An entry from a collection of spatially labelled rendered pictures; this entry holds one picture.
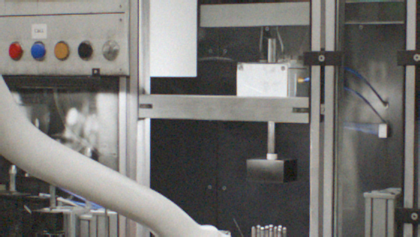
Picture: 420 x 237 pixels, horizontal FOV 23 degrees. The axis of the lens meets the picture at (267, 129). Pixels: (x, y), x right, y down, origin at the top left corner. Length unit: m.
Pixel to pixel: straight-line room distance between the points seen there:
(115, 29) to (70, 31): 0.11
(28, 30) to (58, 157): 0.66
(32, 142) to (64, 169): 0.06
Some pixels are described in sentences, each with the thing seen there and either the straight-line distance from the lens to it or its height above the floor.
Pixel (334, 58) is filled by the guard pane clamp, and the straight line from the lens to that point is 1.77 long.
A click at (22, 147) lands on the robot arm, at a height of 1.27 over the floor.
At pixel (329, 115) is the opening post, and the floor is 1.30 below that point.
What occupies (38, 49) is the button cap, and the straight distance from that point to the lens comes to 2.11.
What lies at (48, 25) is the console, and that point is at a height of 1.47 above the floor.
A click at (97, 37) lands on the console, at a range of 2.03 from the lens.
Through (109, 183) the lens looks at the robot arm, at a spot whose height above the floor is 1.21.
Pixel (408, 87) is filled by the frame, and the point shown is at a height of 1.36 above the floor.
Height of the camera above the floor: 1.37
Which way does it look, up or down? 3 degrees down
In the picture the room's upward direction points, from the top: straight up
